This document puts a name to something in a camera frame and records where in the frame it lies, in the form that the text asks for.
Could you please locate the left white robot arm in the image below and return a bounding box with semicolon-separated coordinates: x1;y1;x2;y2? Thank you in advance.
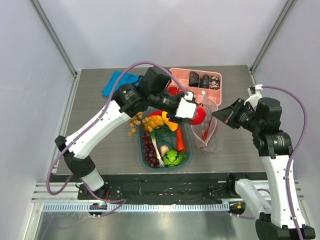
54;62;197;200

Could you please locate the red rolled sock left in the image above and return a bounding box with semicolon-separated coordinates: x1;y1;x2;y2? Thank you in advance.
167;86;179;95

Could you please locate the red toy chili pepper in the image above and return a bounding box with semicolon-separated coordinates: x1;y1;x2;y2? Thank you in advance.
148;110;163;117

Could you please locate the dark rolled sock left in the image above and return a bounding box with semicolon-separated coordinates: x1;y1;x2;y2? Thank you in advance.
188;71;200;88

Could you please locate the purple grape bunch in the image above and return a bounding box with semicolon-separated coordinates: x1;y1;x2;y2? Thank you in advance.
142;132;160;168

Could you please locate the white toy garlic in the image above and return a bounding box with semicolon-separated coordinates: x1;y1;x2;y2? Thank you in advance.
160;145;170;157

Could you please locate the brown longan bunch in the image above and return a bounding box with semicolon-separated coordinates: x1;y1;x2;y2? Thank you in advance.
128;111;149;137

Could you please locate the white slotted cable duct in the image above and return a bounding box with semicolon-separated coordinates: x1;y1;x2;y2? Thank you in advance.
42;202;230;212

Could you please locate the green toy melon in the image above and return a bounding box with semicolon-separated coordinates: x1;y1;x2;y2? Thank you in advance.
162;150;182;167

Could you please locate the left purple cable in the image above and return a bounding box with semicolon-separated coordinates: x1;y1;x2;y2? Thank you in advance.
45;60;191;216

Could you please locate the toy green onion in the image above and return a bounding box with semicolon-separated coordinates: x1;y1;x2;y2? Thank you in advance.
149;126;178;169

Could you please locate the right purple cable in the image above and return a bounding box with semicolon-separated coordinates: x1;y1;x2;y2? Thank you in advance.
228;85;307;240

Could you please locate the pink divided organizer box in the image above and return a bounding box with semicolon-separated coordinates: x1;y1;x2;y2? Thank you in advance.
170;67;222;106

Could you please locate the blue folded cloth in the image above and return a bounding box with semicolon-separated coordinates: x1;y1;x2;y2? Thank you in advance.
101;71;145;97

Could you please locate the floral rolled sock right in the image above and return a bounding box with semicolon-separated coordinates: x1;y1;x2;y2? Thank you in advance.
209;76;221;90

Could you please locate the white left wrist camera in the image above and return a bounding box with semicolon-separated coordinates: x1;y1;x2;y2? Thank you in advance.
174;91;198;120

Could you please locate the teal plastic basket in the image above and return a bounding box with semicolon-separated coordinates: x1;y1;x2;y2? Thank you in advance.
137;124;193;173

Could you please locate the red toy apple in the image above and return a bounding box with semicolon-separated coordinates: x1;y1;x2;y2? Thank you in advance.
190;106;206;125

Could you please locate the orange toy carrot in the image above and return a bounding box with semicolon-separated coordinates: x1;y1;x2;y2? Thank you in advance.
175;127;186;152

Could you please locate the dark rolled sock middle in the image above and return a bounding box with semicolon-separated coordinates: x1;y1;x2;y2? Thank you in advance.
199;74;210;89

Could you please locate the orange toy fruit cluster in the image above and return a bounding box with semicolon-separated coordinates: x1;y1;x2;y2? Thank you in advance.
144;115;164;133

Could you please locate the dark rolled sock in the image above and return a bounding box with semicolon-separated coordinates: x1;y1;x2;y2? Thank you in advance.
199;74;210;89
188;71;200;88

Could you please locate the purple cable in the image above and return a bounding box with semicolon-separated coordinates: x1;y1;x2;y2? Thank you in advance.
228;85;307;240
45;60;191;216

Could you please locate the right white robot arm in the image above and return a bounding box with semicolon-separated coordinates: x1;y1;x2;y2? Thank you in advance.
212;97;316;240

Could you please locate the yellow toy mango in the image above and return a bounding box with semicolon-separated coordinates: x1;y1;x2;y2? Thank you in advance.
161;111;179;132

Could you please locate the clear zip top bag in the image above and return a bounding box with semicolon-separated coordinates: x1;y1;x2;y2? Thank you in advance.
191;90;223;153

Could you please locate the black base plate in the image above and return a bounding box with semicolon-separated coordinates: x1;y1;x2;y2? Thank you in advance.
77;172;256;205

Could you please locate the red toy lobster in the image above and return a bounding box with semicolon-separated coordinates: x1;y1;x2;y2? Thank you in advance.
199;117;219;152

